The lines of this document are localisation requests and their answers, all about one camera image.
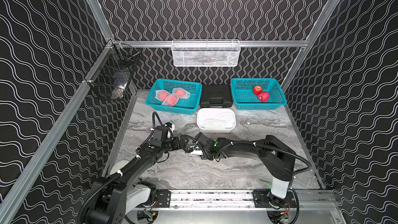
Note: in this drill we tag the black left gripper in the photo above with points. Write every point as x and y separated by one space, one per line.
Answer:
179 143

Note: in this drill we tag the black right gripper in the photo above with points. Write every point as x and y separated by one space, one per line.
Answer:
203 156

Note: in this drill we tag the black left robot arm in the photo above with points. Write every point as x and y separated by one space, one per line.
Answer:
107 201

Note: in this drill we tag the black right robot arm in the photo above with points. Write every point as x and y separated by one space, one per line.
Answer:
277 157

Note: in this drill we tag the white plastic tub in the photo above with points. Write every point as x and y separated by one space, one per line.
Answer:
206 113

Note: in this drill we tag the teal basket left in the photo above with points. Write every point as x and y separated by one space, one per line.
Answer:
183 106

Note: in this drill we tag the teal basket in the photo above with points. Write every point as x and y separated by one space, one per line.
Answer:
245 99
183 106

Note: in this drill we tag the black plastic tool case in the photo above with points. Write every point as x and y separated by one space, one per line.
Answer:
215 96

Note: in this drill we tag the white tape roll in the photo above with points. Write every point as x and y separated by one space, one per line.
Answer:
118 166

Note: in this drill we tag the teal basket right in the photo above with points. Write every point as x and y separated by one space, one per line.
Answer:
245 99

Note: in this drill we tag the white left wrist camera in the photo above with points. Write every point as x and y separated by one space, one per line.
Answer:
170 127

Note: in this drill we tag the metal base rail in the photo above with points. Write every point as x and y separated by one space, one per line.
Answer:
239 207

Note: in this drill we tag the clear wall basket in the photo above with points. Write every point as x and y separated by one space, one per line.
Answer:
205 53

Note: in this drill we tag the black wire wall basket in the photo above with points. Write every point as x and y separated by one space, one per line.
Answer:
113 77

